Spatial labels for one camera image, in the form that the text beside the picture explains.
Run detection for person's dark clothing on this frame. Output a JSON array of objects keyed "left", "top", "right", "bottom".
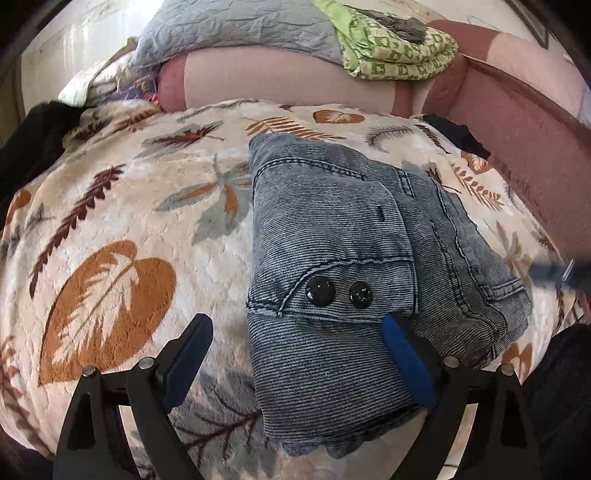
[{"left": 524, "top": 323, "right": 591, "bottom": 480}]

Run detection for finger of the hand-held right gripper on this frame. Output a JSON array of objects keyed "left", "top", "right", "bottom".
[{"left": 529, "top": 260, "right": 591, "bottom": 291}]

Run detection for dark picture frame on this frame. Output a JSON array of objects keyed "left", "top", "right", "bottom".
[{"left": 505, "top": 0, "right": 550, "bottom": 47}]

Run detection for pink sofa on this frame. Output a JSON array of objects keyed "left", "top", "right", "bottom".
[{"left": 157, "top": 18, "right": 591, "bottom": 278}]

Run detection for white cloth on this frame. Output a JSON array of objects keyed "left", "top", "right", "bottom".
[{"left": 58, "top": 39, "right": 139, "bottom": 107}]

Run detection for grey quilted pillow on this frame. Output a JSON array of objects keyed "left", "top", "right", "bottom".
[{"left": 129, "top": 0, "right": 345, "bottom": 70}]

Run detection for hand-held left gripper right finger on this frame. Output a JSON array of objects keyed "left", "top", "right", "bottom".
[{"left": 382, "top": 314, "right": 541, "bottom": 480}]

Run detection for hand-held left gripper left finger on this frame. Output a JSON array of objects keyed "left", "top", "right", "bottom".
[{"left": 52, "top": 314, "right": 214, "bottom": 480}]

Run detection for dark grey cloth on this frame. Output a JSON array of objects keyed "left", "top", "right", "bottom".
[{"left": 342, "top": 4, "right": 428, "bottom": 44}]

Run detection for green patterned folded cloth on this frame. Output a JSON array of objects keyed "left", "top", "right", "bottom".
[{"left": 310, "top": 0, "right": 460, "bottom": 81}]

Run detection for colourful printed cloth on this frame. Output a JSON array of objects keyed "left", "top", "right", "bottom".
[{"left": 117, "top": 69, "right": 162, "bottom": 104}]

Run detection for blue denim pants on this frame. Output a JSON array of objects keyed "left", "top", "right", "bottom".
[{"left": 247, "top": 133, "right": 534, "bottom": 459}]

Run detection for leaf print fleece blanket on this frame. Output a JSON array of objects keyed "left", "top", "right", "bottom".
[{"left": 0, "top": 98, "right": 587, "bottom": 480}]

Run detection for black cloth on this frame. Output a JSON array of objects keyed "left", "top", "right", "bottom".
[{"left": 422, "top": 114, "right": 492, "bottom": 160}]

